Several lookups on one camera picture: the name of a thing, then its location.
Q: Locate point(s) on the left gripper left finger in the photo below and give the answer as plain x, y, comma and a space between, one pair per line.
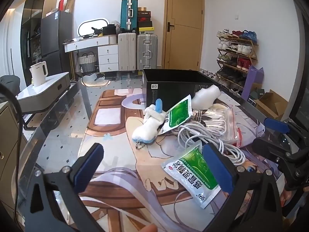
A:
42, 212

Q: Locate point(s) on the open cardboard box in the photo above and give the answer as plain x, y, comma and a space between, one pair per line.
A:
272, 105

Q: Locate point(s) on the tan wooden door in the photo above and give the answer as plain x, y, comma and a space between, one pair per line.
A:
183, 34

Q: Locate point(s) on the wooden shoe rack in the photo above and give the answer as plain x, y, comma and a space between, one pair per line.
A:
236, 54

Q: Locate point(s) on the white electric kettle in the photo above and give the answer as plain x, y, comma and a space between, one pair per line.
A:
39, 72

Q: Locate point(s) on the white dressing desk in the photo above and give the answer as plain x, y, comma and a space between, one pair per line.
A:
105, 48

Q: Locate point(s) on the oval vanity mirror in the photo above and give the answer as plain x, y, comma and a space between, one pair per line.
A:
89, 27

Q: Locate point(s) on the white blue plush toy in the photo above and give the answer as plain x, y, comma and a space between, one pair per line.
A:
154, 117

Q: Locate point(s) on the black storage box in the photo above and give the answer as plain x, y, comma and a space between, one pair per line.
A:
171, 86

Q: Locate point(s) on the dark grey beanbag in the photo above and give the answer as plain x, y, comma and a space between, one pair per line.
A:
12, 82

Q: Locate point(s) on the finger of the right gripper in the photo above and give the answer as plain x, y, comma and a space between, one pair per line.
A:
268, 149
276, 125

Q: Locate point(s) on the black glass cabinet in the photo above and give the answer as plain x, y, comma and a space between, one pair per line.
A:
30, 44

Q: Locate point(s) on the white foam sheet roll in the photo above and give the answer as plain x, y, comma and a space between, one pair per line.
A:
204, 98

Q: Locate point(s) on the stacked shoe boxes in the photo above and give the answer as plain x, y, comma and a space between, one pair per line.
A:
145, 24

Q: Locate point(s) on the person's left hand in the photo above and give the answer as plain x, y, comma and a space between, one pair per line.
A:
149, 228

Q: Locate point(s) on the white suitcase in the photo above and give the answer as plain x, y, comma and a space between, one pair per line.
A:
127, 51

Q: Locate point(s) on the grey white side table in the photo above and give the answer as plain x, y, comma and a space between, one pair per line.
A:
39, 99

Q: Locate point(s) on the woven laundry basket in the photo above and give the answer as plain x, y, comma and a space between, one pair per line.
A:
88, 62

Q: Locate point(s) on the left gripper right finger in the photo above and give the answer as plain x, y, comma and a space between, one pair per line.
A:
253, 202

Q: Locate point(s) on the teal suitcase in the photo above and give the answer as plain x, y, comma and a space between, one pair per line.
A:
129, 16

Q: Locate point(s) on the red-seal zip bag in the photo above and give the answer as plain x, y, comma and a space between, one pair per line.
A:
237, 138

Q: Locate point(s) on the silver suitcase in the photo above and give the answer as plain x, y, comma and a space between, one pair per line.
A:
147, 51

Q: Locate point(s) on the green white medicine sachet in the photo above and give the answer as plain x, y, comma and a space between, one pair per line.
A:
190, 169

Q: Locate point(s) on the black refrigerator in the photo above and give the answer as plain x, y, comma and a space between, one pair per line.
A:
56, 29

